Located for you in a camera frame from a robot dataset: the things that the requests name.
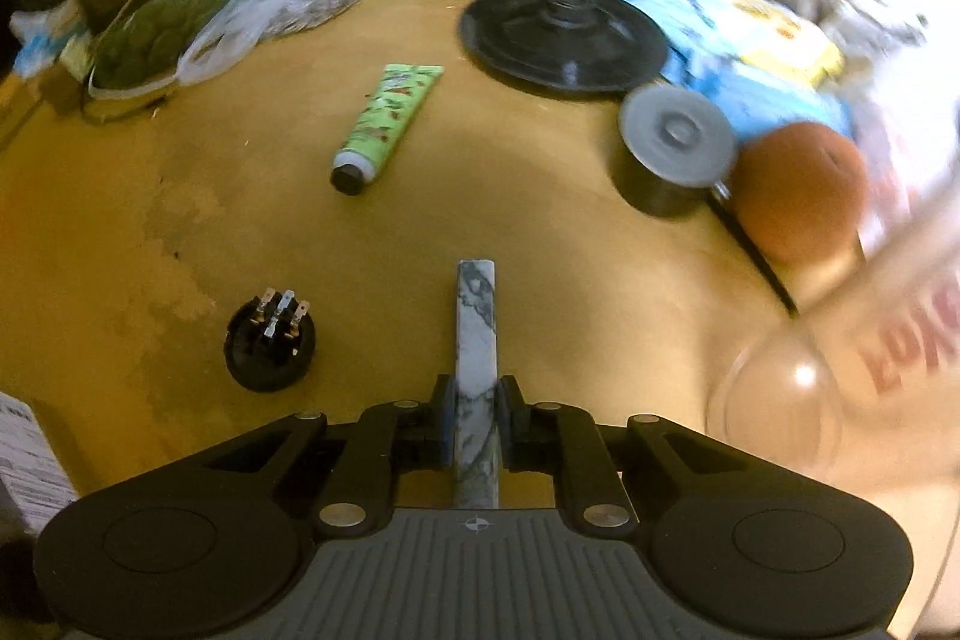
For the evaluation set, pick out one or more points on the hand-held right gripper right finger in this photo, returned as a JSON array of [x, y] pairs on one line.
[[508, 422]]

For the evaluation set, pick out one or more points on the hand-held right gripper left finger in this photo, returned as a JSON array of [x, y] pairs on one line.
[[442, 426]]

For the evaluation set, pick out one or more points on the marbled grey bar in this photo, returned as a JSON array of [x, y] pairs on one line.
[[475, 340]]

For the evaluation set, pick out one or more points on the black canister with grey lid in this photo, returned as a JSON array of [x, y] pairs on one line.
[[667, 153]]

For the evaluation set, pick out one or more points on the green tube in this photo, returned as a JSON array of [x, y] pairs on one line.
[[386, 115]]

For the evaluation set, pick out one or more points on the orange fruit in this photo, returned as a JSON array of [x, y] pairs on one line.
[[799, 190]]

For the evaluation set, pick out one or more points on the black round disc lid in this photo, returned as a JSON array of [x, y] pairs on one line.
[[562, 40]]

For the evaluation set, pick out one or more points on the clear shaker bottle grey lid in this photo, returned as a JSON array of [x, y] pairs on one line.
[[892, 355]]

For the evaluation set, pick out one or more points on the light blue packet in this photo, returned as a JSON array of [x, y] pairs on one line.
[[765, 93]]

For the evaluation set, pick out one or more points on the clear bag of seeds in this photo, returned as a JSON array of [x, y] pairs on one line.
[[300, 6]]

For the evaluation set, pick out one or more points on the yellow packet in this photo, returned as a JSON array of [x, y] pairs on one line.
[[787, 33]]

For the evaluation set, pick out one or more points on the blue and white tissue pack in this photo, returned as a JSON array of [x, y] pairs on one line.
[[45, 40]]

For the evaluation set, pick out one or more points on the black round switch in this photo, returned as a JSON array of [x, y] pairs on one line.
[[270, 347]]

